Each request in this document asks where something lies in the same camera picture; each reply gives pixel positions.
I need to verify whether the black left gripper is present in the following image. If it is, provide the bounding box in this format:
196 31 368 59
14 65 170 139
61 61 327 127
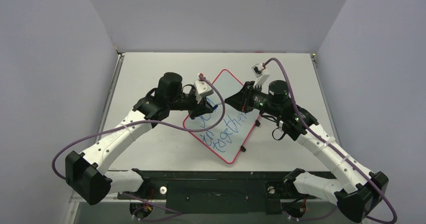
168 90 213 120

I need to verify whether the pink framed whiteboard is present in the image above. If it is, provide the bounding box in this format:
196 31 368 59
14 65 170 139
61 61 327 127
183 69 259 164

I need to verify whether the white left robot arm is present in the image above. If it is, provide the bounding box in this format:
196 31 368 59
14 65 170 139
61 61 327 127
64 72 217 205

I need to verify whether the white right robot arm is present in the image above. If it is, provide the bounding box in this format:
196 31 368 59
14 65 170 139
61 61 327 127
225 80 389 223

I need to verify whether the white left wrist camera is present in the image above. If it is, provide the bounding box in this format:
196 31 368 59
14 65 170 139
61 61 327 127
194 73 214 103

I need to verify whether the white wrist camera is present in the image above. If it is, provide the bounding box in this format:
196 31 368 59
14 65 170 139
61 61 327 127
252 63 270 88
194 73 214 103

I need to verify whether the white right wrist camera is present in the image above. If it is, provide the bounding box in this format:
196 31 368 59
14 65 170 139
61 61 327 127
252 63 270 88

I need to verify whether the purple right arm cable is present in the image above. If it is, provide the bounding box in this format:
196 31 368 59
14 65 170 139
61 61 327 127
263 57 398 224

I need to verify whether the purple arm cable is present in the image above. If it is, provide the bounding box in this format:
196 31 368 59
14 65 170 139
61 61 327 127
51 77 226 222
263 57 398 224

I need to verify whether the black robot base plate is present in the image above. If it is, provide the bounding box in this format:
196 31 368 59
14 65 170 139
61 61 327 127
132 169 306 214

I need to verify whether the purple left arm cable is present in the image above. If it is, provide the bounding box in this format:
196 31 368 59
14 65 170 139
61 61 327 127
51 77 226 222

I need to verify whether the aluminium frame rail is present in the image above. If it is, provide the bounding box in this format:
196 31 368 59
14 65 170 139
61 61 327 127
68 178 334 203

